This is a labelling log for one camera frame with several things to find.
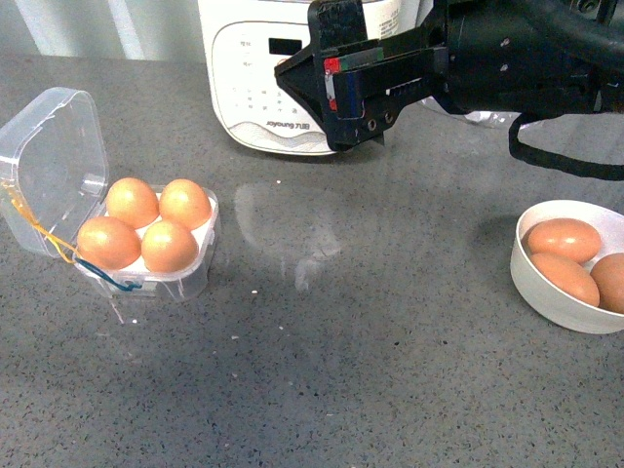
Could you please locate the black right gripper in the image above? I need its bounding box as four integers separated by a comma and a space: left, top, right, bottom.
379, 0, 624, 118

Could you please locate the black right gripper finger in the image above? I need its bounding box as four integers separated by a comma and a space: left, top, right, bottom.
275, 1, 382, 122
322, 47, 449, 151

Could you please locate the brown egg in bowl top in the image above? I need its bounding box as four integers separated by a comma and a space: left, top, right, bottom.
526, 218, 603, 264

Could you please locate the brown egg in bowl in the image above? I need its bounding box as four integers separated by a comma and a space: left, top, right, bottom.
530, 253, 600, 306
526, 218, 603, 264
591, 253, 624, 314

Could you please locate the brown egg box back right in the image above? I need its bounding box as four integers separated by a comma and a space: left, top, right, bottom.
159, 178, 213, 230

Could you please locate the brown egg box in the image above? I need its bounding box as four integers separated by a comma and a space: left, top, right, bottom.
77, 216, 141, 270
105, 177, 159, 229
159, 178, 213, 230
141, 220, 199, 273

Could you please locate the brown egg in bowl left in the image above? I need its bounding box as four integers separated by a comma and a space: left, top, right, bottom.
530, 253, 600, 306

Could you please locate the brown egg in bowl right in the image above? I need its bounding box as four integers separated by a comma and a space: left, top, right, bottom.
591, 253, 624, 314

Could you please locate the brown egg box front right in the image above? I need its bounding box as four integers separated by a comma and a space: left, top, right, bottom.
141, 220, 199, 273

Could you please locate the clear plastic egg box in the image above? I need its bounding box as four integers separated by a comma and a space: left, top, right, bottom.
1, 88, 219, 301

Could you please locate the brown egg box back left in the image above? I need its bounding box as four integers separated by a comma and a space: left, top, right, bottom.
105, 177, 159, 229

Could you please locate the brown egg box front left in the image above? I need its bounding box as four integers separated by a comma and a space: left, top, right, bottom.
77, 216, 141, 270

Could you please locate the crumpled clear plastic wrap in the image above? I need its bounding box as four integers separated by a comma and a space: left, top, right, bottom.
419, 97, 520, 129

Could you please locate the white rice cooker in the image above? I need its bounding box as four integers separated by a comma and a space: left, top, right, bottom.
196, 0, 422, 157

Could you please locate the white bowl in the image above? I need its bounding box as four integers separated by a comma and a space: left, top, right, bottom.
510, 200, 623, 334

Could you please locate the yellow blue rubber band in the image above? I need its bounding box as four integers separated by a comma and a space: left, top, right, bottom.
1, 181, 142, 293

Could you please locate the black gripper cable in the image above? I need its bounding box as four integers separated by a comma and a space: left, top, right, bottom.
507, 112, 624, 181

